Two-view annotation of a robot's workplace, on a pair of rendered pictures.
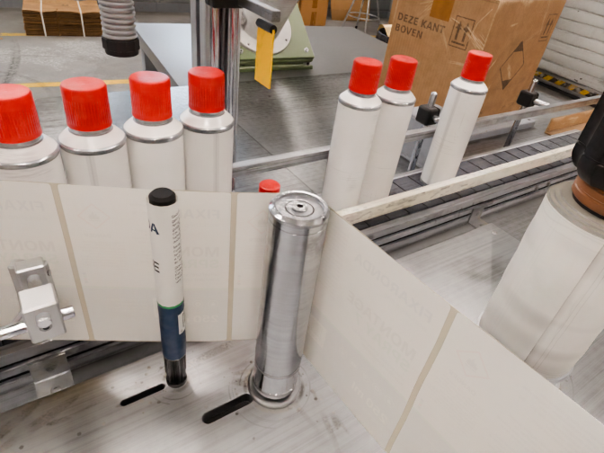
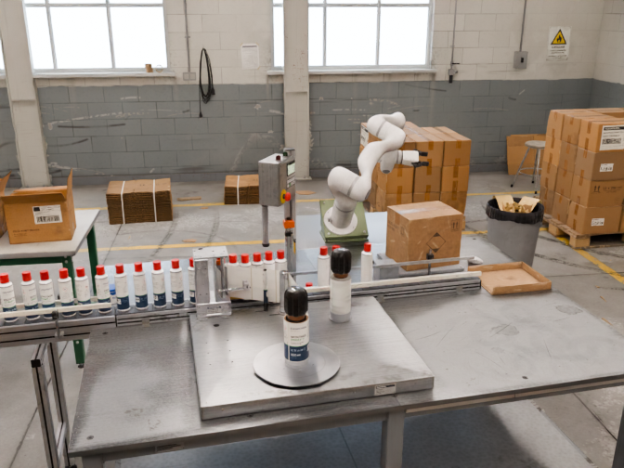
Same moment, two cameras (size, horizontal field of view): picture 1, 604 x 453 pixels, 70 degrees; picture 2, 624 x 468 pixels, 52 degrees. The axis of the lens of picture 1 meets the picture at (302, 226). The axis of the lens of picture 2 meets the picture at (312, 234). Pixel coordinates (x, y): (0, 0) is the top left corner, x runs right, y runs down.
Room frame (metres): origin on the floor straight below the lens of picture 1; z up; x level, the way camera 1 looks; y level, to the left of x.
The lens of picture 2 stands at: (-1.91, -1.12, 2.08)
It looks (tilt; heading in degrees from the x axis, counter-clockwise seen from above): 19 degrees down; 25
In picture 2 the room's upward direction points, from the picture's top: straight up
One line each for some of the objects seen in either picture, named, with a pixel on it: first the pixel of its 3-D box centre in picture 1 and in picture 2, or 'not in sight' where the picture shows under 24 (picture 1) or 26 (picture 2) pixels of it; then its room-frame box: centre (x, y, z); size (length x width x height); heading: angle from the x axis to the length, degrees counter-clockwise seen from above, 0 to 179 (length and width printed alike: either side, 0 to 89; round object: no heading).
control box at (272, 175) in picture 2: not in sight; (278, 179); (0.46, 0.15, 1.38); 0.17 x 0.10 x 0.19; 3
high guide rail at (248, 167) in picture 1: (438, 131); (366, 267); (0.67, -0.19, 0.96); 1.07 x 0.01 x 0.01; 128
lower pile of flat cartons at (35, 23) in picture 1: (63, 16); (253, 188); (4.27, 2.53, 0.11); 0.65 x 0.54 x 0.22; 120
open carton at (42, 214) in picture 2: not in sight; (41, 204); (0.73, 1.90, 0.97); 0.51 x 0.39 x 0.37; 38
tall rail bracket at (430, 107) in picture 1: (430, 142); not in sight; (0.72, -0.20, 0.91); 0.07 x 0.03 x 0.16; 38
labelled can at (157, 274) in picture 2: not in sight; (158, 283); (0.06, 0.51, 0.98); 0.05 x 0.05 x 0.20
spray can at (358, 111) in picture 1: (350, 144); (323, 268); (0.51, -0.05, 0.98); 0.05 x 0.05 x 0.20
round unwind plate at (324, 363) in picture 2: not in sight; (296, 363); (-0.12, -0.22, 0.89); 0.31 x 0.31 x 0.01
